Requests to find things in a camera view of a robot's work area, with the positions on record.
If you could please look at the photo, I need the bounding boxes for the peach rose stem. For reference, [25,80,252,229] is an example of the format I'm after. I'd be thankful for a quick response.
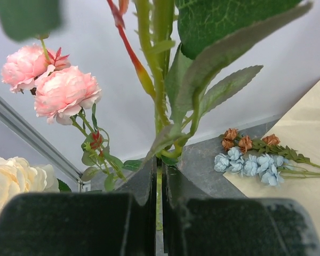
[0,0,314,230]

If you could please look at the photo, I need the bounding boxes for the light blue flower stem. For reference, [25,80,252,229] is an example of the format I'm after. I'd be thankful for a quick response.
[214,147,320,187]

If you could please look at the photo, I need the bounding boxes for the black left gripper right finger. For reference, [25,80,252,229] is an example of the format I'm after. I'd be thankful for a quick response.
[162,164,320,255]

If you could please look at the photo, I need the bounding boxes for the brown rose stem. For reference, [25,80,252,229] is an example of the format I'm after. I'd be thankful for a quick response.
[219,128,320,168]

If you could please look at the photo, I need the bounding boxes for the orange wrapping paper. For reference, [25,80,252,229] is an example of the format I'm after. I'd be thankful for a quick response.
[224,80,320,238]

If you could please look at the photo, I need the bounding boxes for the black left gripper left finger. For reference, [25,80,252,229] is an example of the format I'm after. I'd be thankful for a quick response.
[0,159,156,255]

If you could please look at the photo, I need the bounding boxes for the pink rose stem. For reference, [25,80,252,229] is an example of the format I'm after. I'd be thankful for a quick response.
[1,39,141,191]

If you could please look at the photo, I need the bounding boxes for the cream white rose stem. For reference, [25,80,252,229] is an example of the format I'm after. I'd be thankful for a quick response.
[0,157,70,213]

